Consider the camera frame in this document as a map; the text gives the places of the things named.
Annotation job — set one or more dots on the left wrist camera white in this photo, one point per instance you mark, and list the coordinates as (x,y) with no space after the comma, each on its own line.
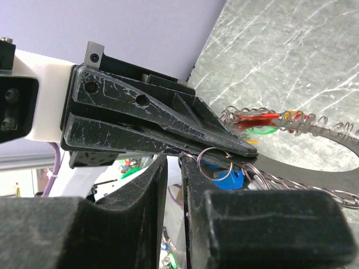
(33,99)

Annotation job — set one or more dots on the metal disc keyring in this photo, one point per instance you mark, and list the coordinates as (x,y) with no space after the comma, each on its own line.
(342,186)

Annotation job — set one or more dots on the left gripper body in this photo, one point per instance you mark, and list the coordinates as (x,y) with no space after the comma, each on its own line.
(103,63)

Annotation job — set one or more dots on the red tag key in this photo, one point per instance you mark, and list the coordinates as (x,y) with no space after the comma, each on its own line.
(246,121)

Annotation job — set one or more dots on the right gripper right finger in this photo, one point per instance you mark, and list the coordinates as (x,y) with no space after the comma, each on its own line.
(262,229)

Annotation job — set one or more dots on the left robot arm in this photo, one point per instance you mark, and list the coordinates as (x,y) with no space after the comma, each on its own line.
(77,181)

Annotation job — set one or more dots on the blue tag key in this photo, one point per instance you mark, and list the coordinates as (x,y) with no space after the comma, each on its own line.
(223,178)

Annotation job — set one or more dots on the green tag key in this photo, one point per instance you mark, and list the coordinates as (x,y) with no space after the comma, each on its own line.
(261,130)

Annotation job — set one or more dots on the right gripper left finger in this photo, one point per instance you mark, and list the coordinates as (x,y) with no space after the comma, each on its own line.
(120,230)

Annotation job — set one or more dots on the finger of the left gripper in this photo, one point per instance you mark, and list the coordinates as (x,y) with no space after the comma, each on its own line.
(120,99)
(124,133)

